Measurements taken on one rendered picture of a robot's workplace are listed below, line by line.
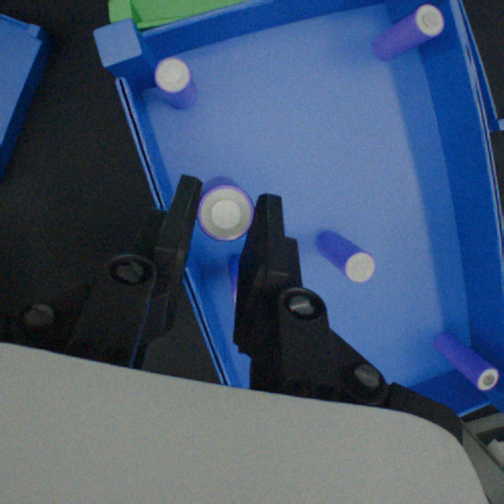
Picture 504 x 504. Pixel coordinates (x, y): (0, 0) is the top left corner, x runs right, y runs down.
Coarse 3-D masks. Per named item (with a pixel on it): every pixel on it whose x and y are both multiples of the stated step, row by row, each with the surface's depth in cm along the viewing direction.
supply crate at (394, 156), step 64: (256, 0) 19; (320, 0) 21; (384, 0) 23; (448, 0) 20; (128, 64) 18; (192, 64) 24; (256, 64) 24; (320, 64) 25; (384, 64) 25; (448, 64) 22; (192, 128) 25; (256, 128) 25; (320, 128) 26; (384, 128) 26; (448, 128) 25; (256, 192) 26; (320, 192) 27; (384, 192) 27; (448, 192) 28; (192, 256) 26; (320, 256) 28; (384, 256) 28; (448, 256) 29; (384, 320) 29; (448, 320) 30; (448, 384) 30
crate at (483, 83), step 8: (464, 16) 64; (464, 24) 66; (472, 40) 66; (472, 48) 67; (472, 56) 68; (480, 64) 67; (480, 72) 68; (480, 80) 69; (480, 88) 70; (488, 88) 68; (488, 96) 69; (488, 104) 70; (488, 112) 71; (488, 120) 71; (496, 120) 68; (488, 128) 71; (496, 128) 68
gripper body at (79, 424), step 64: (0, 384) 5; (64, 384) 5; (128, 384) 6; (192, 384) 6; (0, 448) 4; (64, 448) 4; (128, 448) 5; (192, 448) 5; (256, 448) 5; (320, 448) 5; (384, 448) 6; (448, 448) 6
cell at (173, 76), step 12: (168, 60) 18; (180, 60) 18; (156, 72) 18; (168, 72) 18; (180, 72) 18; (168, 84) 19; (180, 84) 19; (192, 84) 20; (168, 96) 20; (180, 96) 20; (192, 96) 22; (180, 108) 25
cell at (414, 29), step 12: (420, 12) 19; (432, 12) 18; (396, 24) 21; (408, 24) 19; (420, 24) 19; (432, 24) 19; (384, 36) 23; (396, 36) 21; (408, 36) 20; (420, 36) 19; (432, 36) 19; (372, 48) 25; (384, 48) 23; (396, 48) 22; (408, 48) 22; (384, 60) 25
